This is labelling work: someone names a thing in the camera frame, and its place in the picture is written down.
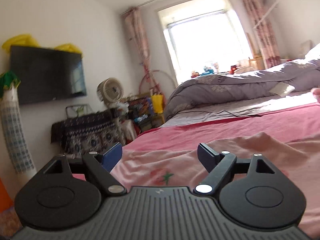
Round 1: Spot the light pink garment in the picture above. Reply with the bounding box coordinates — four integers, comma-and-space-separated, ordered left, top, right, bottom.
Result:
109, 132, 320, 238

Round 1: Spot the patterned cloth covered cabinet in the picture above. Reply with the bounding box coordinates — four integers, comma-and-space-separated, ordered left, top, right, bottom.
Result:
51, 110, 125, 158

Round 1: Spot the purple quilt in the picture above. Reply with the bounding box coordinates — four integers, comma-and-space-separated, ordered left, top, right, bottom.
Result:
164, 59, 319, 121

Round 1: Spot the beige round fan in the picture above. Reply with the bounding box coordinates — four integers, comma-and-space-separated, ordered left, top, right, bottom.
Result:
97, 77, 124, 105

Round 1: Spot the white tower fan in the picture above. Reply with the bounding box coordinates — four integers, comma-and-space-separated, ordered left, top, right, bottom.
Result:
1, 71, 36, 176

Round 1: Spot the yellow bag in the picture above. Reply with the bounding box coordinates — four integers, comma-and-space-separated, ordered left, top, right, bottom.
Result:
151, 94, 164, 114

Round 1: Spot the pink bed blanket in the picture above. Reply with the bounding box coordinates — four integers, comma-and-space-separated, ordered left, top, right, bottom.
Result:
72, 102, 320, 238

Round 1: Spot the blue plush toy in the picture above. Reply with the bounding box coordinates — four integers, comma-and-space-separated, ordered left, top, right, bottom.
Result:
200, 67, 214, 76

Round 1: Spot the white book on bed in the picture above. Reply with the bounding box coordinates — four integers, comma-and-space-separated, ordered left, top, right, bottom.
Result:
270, 82, 295, 97

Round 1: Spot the left pink curtain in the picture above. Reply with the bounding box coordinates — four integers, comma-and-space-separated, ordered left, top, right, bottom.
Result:
124, 7, 162, 93

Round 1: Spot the pink curtain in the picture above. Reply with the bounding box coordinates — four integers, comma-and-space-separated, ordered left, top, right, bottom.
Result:
242, 0, 280, 68
124, 7, 162, 93

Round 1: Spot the purple pillow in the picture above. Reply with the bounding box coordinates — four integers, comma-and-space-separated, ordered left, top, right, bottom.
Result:
305, 43, 320, 61

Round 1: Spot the right pink curtain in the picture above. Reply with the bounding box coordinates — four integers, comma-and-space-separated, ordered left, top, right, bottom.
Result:
242, 0, 280, 68

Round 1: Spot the black cable on bed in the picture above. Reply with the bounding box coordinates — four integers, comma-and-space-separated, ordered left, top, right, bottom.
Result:
175, 109, 263, 118

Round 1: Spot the black wall television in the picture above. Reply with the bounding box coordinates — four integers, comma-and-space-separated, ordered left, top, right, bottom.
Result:
10, 46, 87, 105

